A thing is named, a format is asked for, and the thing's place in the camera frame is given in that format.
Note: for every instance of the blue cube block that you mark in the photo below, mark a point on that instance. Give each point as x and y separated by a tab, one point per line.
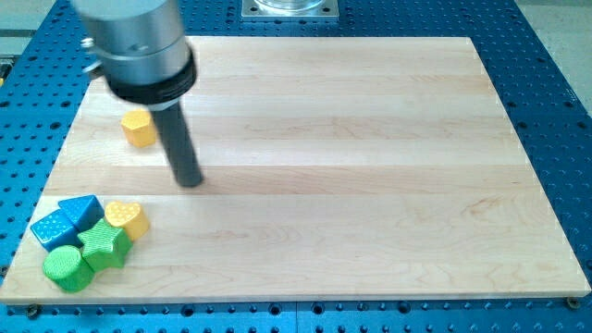
55	230

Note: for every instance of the yellow hexagon block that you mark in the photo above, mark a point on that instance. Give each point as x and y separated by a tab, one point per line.
138	128

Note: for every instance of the right board clamp screw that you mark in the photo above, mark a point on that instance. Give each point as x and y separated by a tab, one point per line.
572	303

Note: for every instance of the green cylinder block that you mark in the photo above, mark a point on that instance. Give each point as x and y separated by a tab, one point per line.
66	267

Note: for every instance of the yellow heart block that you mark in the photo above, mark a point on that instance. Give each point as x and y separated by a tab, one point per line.
129	216

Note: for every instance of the blue triangle block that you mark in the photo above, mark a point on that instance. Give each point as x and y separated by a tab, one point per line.
83	211

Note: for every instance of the board clamp screw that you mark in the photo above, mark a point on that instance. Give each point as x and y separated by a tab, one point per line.
33	311
572	303

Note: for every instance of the left board clamp screw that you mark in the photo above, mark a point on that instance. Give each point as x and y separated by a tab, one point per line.
33	311

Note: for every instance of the light wooden board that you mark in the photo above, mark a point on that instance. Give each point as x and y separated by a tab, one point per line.
335	169

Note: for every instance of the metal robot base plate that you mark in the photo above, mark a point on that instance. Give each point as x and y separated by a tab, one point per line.
289	9

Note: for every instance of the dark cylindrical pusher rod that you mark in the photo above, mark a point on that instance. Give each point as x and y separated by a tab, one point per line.
175	137

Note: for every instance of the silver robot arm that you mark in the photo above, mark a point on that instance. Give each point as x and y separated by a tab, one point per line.
141	49

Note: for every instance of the green star block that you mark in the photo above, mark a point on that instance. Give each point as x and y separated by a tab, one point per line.
104	246

